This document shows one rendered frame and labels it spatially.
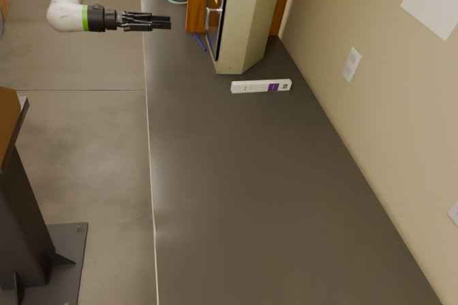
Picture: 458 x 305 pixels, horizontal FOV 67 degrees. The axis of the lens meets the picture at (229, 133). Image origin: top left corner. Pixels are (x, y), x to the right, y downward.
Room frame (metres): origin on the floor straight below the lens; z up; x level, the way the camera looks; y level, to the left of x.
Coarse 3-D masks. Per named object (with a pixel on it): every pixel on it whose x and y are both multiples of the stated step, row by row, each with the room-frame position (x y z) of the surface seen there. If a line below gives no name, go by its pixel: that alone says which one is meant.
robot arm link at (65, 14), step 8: (56, 0) 1.13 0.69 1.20; (64, 0) 1.14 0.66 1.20; (72, 0) 1.17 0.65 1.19; (48, 8) 1.10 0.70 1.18; (56, 8) 1.09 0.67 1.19; (64, 8) 1.10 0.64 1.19; (72, 8) 1.12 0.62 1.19; (80, 8) 1.13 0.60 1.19; (48, 16) 1.08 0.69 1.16; (56, 16) 1.07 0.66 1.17; (64, 16) 1.09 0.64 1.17; (72, 16) 1.09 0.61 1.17; (80, 16) 1.11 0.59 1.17; (56, 24) 1.07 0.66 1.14; (64, 24) 1.07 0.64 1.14; (72, 24) 1.09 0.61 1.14; (80, 24) 1.10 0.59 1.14; (64, 32) 1.09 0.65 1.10
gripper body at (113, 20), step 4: (108, 12) 1.16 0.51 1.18; (112, 12) 1.16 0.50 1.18; (116, 12) 1.18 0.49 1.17; (108, 16) 1.15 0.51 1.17; (112, 16) 1.15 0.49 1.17; (116, 16) 1.16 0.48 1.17; (120, 16) 1.19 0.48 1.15; (128, 16) 1.20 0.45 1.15; (108, 20) 1.14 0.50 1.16; (112, 20) 1.14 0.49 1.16; (116, 20) 1.15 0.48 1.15; (120, 20) 1.16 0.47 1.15; (124, 20) 1.17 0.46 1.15; (128, 20) 1.17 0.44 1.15; (108, 24) 1.14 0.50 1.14; (112, 24) 1.14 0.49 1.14; (116, 24) 1.14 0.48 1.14; (108, 28) 1.14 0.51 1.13; (112, 28) 1.14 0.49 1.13; (116, 28) 1.16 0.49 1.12
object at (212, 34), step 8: (208, 0) 1.54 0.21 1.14; (224, 0) 1.27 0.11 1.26; (216, 8) 1.36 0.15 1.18; (216, 16) 1.35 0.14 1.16; (216, 24) 1.33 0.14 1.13; (208, 32) 1.46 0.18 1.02; (216, 32) 1.31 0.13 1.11; (208, 40) 1.44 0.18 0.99; (216, 40) 1.29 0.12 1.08; (216, 48) 1.28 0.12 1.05; (216, 56) 1.27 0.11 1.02
